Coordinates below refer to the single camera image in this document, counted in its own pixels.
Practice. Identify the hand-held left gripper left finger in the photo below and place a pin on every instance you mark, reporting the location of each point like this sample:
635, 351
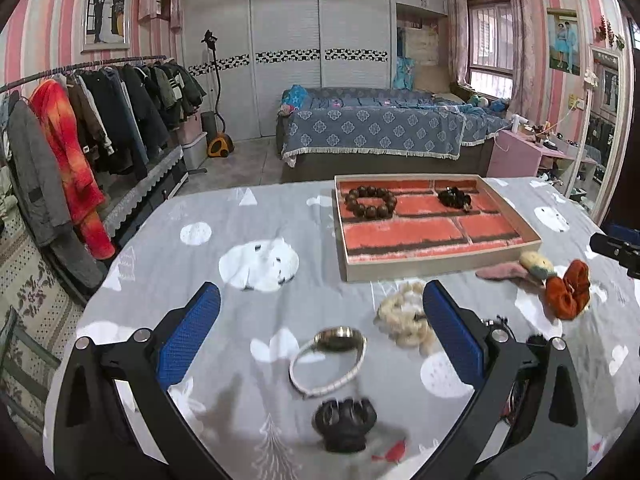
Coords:
187, 335

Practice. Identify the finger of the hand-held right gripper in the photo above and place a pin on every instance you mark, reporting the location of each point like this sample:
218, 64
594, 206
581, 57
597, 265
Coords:
617, 249

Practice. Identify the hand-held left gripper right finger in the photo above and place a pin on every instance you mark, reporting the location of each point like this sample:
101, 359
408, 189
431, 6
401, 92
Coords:
452, 330

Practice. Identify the cream fluffy scrunchie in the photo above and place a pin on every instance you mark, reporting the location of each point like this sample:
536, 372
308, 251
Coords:
400, 317

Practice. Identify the orange velvet scrunchie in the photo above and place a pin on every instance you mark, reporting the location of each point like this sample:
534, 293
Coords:
567, 292

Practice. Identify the pink fabric hair band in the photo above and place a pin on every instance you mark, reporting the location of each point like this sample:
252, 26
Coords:
502, 272

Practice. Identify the yellow plush hair clip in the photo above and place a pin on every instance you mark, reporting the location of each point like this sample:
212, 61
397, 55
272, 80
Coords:
536, 264

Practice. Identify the brick-patterned jewelry tray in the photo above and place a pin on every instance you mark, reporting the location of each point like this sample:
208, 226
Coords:
425, 230

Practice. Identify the black hair claw clip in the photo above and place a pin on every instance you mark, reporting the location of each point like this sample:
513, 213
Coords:
345, 420

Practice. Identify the grey polar bear cloth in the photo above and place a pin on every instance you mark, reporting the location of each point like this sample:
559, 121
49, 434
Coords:
260, 310

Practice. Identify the dark wooden door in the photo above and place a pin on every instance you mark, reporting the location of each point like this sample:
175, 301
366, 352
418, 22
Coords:
631, 135

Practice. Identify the white framed standing mirror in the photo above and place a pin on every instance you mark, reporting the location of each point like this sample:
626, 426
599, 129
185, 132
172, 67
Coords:
600, 135

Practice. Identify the pink bedside table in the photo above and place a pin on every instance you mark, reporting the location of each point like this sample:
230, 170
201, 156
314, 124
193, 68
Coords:
515, 152

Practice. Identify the white hair dryer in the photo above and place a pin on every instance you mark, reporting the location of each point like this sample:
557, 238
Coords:
516, 121

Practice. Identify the floral patterned cover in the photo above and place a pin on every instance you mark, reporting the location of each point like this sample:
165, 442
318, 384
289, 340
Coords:
30, 280

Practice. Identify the white plastic storage box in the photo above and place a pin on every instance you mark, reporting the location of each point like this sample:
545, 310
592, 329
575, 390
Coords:
195, 152

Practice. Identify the black and yellow garment steamer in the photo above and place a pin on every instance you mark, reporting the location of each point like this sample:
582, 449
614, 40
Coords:
220, 142

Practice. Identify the bed with blue cover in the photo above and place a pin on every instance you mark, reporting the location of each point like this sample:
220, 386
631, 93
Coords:
380, 130

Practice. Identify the pink floral curtain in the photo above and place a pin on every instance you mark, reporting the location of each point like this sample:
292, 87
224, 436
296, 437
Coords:
525, 35
457, 35

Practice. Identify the row of hanging clothes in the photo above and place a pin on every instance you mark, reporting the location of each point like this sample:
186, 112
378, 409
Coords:
100, 110

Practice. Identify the barred window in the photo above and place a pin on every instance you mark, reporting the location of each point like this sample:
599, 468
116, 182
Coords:
492, 40

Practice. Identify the pile of folded bedding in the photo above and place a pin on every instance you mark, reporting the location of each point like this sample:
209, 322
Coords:
422, 47

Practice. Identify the metal clothes rack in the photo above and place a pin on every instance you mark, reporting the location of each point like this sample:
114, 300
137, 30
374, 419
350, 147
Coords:
100, 62

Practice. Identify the white sliding door wardrobe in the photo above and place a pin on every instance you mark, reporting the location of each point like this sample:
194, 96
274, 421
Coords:
285, 25

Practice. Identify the framed wedding photo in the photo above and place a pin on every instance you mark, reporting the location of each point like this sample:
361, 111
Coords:
106, 5

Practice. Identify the couple wall poster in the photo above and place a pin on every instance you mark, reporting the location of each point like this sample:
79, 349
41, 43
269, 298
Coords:
563, 42

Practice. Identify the red flower wall decoration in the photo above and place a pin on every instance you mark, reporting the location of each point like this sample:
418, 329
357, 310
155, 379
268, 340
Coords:
607, 30

